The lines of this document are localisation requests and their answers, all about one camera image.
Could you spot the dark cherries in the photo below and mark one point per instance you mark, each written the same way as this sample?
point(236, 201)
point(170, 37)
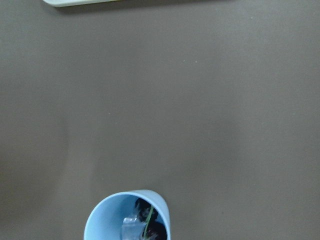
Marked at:
point(147, 214)

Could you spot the ice cube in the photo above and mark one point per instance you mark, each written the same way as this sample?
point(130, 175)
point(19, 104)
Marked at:
point(132, 228)

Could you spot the light blue plastic cup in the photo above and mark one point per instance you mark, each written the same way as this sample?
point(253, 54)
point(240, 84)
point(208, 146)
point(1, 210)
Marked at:
point(105, 220)

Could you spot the cream rabbit tray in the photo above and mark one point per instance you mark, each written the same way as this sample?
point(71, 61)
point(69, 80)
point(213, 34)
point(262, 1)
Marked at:
point(71, 3)

